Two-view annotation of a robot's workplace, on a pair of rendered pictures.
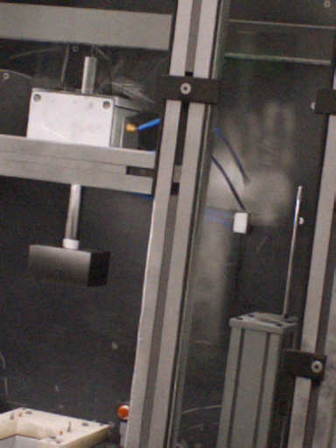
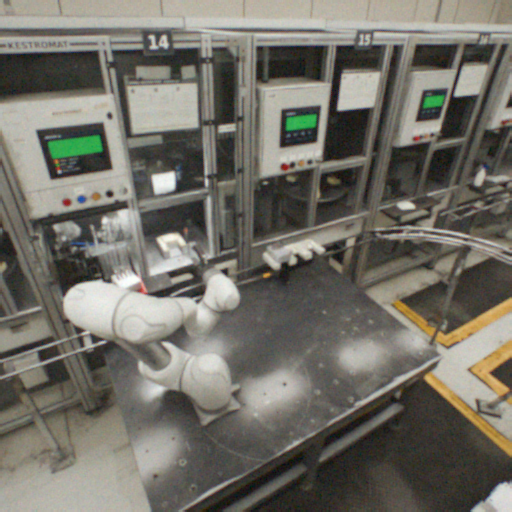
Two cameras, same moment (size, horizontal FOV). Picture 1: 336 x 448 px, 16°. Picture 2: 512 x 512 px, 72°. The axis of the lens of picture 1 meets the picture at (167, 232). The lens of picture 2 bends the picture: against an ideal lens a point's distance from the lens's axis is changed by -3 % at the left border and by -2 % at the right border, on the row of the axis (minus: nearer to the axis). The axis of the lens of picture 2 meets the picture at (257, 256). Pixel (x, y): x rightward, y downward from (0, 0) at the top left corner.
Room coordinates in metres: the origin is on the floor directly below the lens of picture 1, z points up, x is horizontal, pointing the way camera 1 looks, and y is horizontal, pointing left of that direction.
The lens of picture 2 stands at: (-0.03, 1.20, 2.11)
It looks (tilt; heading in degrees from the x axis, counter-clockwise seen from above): 34 degrees down; 309
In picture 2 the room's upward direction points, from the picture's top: 2 degrees clockwise
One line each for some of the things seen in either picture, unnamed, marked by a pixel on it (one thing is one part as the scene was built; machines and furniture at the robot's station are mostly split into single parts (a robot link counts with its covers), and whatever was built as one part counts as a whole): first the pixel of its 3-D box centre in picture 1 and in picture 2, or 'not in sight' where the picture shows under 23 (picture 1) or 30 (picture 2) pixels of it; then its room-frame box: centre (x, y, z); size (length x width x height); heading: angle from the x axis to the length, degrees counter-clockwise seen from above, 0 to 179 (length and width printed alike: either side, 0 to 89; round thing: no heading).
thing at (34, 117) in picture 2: not in sight; (68, 150); (1.56, 0.55, 1.60); 0.42 x 0.29 x 0.46; 70
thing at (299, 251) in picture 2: not in sight; (294, 256); (0.96, -0.39, 0.84); 0.36 x 0.14 x 0.10; 70
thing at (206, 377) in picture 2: not in sight; (209, 377); (0.71, 0.58, 0.85); 0.18 x 0.16 x 0.22; 22
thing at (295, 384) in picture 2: not in sight; (264, 344); (0.74, 0.16, 0.66); 1.50 x 1.06 x 0.04; 70
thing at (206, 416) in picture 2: not in sight; (217, 396); (0.69, 0.56, 0.71); 0.22 x 0.18 x 0.06; 70
